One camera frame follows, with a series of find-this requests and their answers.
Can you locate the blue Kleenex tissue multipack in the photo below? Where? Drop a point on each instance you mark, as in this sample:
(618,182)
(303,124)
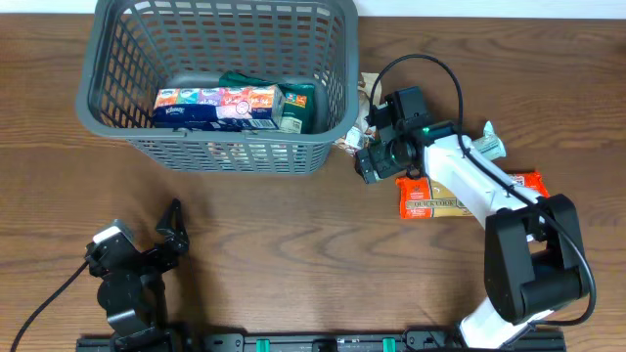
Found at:
(225,109)

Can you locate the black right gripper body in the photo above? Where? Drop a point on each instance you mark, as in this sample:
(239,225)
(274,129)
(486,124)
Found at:
(384,158)

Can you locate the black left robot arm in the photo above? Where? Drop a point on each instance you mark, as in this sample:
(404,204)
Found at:
(132,291)

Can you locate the orange quick cook spaghetti pack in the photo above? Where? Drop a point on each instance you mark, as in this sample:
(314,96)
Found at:
(424,199)

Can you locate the dark green snack bag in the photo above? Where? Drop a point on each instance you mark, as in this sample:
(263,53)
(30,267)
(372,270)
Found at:
(299,109)

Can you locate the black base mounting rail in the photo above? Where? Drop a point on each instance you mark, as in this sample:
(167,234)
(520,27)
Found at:
(412,340)

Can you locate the brown snack packet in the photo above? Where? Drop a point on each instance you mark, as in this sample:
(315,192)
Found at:
(361,134)

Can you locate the grey plastic lattice basket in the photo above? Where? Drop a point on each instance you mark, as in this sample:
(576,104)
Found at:
(138,47)

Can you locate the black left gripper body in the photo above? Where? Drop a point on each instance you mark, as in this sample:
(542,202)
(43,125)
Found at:
(160,258)

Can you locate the mint toilet tissue pack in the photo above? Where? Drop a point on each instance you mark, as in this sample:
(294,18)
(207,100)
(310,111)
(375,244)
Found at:
(489,144)

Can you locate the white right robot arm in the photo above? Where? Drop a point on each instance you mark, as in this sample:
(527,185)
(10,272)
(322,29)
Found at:
(534,261)

